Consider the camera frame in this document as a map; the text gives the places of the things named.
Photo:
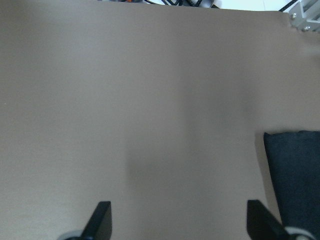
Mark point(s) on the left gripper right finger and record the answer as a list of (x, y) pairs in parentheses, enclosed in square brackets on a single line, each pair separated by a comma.
[(262, 225)]

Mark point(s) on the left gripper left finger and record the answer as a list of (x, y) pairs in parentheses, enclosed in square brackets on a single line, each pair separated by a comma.
[(98, 227)]

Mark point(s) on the black t-shirt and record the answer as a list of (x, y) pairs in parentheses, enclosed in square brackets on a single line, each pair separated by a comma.
[(294, 165)]

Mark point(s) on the aluminium frame post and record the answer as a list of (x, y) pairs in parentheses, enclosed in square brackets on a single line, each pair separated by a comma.
[(305, 15)]

